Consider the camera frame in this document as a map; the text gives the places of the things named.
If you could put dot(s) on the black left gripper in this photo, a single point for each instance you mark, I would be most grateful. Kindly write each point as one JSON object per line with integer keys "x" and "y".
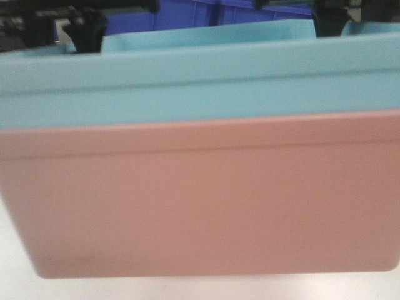
{"x": 31, "y": 24}

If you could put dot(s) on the large blue crate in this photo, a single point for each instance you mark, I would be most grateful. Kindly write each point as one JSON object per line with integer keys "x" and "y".
{"x": 172, "y": 15}
{"x": 238, "y": 12}

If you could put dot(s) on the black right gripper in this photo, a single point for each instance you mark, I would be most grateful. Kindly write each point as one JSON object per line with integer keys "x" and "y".
{"x": 330, "y": 17}

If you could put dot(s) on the large blue crate right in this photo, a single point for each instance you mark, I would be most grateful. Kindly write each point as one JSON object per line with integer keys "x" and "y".
{"x": 238, "y": 12}

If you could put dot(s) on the pink plastic box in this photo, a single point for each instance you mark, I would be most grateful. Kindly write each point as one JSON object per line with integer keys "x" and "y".
{"x": 290, "y": 194}

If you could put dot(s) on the large blue crate left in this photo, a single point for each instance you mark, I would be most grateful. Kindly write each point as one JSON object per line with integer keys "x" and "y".
{"x": 172, "y": 15}

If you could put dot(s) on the light blue plastic box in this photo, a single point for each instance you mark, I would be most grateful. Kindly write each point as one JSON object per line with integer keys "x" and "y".
{"x": 235, "y": 71}

